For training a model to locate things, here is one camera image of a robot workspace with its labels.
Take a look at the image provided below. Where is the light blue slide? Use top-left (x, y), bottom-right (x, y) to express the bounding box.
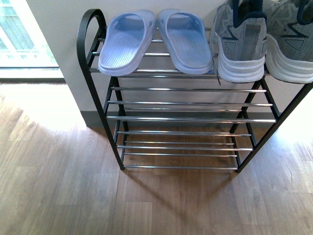
top-left (157, 8), bottom-right (213, 74)
top-left (98, 10), bottom-right (157, 76)

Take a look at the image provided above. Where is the grey sneaker with lace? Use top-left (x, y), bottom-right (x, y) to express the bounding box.
top-left (210, 0), bottom-right (267, 83)

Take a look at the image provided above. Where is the black metal shoe rack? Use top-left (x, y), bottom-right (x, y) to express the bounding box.
top-left (77, 9), bottom-right (313, 172)

